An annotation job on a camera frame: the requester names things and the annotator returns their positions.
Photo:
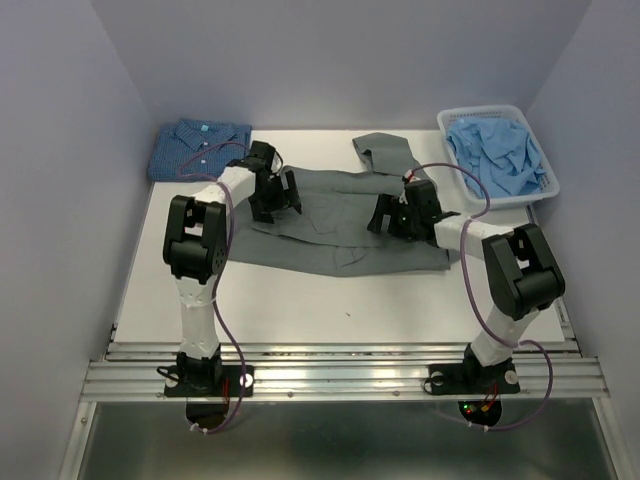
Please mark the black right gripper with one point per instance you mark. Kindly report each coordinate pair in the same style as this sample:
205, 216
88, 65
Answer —
391, 205

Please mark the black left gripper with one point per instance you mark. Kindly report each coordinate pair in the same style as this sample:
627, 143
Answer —
261, 211

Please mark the grey long sleeve shirt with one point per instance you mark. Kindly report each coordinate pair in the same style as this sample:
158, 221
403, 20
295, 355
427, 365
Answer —
330, 236

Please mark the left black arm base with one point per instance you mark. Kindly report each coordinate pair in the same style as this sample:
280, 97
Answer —
232, 382

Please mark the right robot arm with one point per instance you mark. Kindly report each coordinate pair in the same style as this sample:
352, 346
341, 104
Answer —
523, 276

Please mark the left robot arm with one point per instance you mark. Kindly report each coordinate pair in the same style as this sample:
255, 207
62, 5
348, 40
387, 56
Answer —
198, 237

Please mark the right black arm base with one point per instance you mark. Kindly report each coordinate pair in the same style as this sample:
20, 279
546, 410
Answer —
467, 379

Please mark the folded blue checked shirt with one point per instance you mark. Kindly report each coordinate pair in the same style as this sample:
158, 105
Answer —
186, 150

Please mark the light blue crumpled shirt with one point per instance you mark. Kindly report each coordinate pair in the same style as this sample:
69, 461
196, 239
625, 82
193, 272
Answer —
501, 155

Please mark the white plastic laundry basket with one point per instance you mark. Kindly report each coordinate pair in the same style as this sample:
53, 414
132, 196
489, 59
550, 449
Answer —
549, 184

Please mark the aluminium mounting rail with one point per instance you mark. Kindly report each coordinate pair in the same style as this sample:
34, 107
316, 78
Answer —
340, 372

